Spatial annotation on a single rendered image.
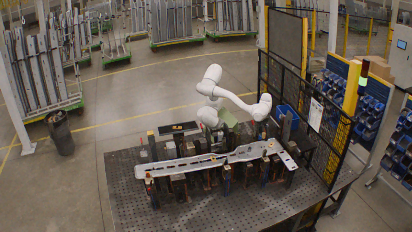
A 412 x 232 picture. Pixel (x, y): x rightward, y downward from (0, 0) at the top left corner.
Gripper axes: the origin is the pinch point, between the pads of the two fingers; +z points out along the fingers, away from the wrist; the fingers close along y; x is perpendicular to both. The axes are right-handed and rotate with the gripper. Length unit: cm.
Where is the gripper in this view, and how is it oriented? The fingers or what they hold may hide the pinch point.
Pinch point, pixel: (263, 136)
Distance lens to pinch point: 247.7
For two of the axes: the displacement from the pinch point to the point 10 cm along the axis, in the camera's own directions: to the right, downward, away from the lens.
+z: 0.3, 8.6, 5.1
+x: 9.6, -1.7, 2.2
